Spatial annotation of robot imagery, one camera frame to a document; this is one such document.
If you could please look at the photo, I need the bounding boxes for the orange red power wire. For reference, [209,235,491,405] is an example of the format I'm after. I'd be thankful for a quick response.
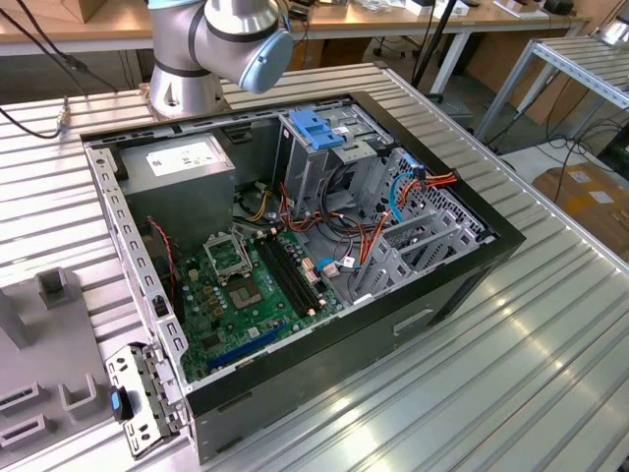
[392,166,459,210]

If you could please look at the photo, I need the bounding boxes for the cable with metal connector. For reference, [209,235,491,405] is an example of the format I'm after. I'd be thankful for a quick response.
[0,95,70,140]

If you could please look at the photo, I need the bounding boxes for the CPU socket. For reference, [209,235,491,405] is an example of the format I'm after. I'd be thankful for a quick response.
[223,275,269,312]

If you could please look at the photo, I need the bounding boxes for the blue expansion slot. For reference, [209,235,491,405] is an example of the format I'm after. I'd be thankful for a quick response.
[204,322,287,374]

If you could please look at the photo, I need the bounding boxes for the black blue latch tab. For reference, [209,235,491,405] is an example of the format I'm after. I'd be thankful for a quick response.
[108,384,137,423]

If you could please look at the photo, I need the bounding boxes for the silver slot cover bracket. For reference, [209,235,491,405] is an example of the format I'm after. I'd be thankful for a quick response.
[105,342,193,462]

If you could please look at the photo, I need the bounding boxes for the grey power supply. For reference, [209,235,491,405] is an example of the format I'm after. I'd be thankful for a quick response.
[116,132,238,252]

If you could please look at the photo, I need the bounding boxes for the black PC case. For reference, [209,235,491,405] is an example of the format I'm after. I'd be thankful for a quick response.
[79,89,527,466]

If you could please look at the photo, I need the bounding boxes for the large cardboard box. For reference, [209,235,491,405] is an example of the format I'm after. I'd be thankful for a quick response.
[533,164,629,257]

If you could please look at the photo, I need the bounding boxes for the black RAM slot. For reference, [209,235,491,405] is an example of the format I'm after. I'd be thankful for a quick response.
[266,232,321,310]
[254,236,310,319]
[273,230,327,306]
[260,234,315,315]

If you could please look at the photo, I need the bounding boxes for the blue data wire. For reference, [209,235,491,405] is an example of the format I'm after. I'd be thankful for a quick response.
[314,254,365,277]
[385,152,425,225]

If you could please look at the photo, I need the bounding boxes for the yellow black wire bundle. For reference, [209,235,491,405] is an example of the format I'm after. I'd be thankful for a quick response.
[234,181,276,223]

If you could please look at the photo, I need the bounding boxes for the blue drive cage latch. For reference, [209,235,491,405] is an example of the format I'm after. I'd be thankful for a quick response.
[289,110,334,151]

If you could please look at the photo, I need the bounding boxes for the RAM stick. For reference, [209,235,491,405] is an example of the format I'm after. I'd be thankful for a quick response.
[0,387,36,407]

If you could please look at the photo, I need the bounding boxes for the metal socket cover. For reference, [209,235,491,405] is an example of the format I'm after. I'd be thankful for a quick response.
[202,229,255,284]

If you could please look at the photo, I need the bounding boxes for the black tripod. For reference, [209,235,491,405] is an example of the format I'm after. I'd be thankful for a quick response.
[410,0,456,97]

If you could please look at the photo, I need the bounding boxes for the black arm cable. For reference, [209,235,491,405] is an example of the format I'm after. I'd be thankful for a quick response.
[0,4,120,94]

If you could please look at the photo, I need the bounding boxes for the silver disk bay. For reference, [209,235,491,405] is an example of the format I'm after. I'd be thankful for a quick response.
[351,146,496,304]

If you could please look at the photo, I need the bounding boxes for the wooden desk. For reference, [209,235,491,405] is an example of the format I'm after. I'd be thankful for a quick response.
[0,0,594,97]

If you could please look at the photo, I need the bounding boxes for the orange red wire bundle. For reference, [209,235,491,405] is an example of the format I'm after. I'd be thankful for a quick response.
[277,181,394,269]

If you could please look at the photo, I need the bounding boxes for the grey parts rack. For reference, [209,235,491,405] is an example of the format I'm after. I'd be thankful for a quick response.
[0,266,194,472]

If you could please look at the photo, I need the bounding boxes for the green motherboard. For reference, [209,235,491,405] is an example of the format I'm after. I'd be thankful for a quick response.
[174,228,345,384]

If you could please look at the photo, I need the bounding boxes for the black case fan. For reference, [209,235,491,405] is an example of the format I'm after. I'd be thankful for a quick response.
[136,218,184,321]

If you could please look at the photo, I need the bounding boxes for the silver optical drive cage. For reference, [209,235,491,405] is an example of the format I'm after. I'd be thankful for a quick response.
[272,105,394,217]

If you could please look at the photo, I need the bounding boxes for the small cardboard box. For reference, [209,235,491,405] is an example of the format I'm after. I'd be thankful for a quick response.
[73,0,107,24]

